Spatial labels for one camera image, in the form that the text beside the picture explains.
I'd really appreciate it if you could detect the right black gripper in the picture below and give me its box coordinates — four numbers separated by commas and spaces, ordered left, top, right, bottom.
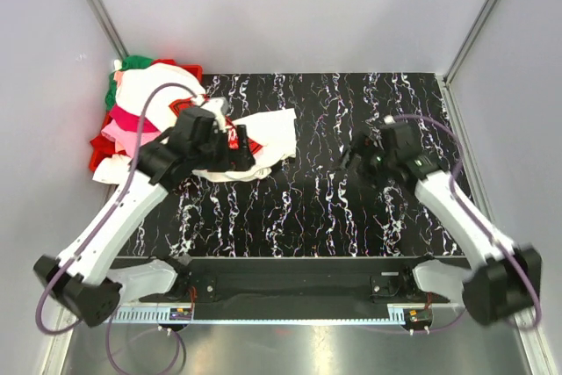
328, 131, 396, 193

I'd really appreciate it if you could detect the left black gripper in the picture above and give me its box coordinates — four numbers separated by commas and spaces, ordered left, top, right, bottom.
191, 125, 255, 173

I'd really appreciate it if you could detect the white coca-cola t-shirt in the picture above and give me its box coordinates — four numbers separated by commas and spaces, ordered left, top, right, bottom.
193, 108, 297, 183

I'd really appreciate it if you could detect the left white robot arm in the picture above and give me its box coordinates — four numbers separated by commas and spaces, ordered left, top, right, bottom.
33, 107, 254, 327

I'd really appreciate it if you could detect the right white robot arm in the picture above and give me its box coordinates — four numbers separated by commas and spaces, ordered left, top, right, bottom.
339, 122, 542, 326

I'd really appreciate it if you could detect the light pink t-shirt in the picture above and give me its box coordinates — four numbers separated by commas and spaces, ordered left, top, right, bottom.
101, 121, 161, 157

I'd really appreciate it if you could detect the magenta t-shirt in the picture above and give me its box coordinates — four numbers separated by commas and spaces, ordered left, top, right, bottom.
109, 105, 159, 133

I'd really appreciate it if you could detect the white t-shirt in bin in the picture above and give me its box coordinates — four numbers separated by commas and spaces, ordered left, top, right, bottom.
93, 63, 205, 184

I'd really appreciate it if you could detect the red t-shirt in bin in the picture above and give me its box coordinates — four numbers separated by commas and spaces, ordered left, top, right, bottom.
89, 134, 115, 172

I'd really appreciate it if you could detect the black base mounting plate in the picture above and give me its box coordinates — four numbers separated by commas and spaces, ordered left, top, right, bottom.
182, 257, 446, 314

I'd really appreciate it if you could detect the green t-shirt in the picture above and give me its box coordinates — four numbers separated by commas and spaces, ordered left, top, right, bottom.
104, 55, 155, 111

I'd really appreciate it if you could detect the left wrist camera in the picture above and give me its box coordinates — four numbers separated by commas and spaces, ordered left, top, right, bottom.
199, 97, 228, 132

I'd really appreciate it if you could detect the white slotted cable duct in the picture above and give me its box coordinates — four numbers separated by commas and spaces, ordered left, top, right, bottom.
113, 303, 406, 326

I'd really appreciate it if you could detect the left aluminium frame post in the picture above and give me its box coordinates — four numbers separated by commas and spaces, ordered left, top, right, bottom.
86, 0, 129, 60

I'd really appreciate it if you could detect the aluminium frame post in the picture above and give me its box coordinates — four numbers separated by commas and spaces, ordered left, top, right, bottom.
443, 0, 528, 86
86, 0, 129, 60

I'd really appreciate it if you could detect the right aluminium frame post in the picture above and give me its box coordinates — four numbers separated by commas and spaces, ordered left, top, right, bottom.
443, 0, 528, 86

